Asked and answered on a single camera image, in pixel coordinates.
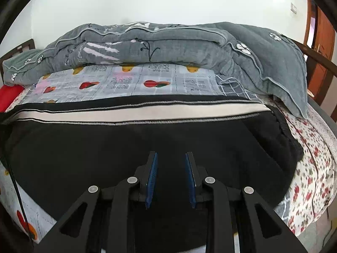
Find black pants with white stripe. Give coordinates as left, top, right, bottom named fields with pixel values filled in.
left=0, top=94, right=304, bottom=253

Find floral bed sheet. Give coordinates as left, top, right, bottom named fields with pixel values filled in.
left=4, top=87, right=337, bottom=237

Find fruit print plastic table cover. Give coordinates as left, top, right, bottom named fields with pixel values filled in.
left=0, top=63, right=293, bottom=241

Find red pillow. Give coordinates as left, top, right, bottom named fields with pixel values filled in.
left=0, top=85, right=24, bottom=113

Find grey quilted comforter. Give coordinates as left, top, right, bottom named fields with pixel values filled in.
left=2, top=22, right=308, bottom=118

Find dark wooden headboard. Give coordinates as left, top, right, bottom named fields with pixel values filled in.
left=1, top=39, right=35, bottom=63

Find white wall switch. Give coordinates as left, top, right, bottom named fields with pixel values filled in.
left=291, top=3, right=297, bottom=14

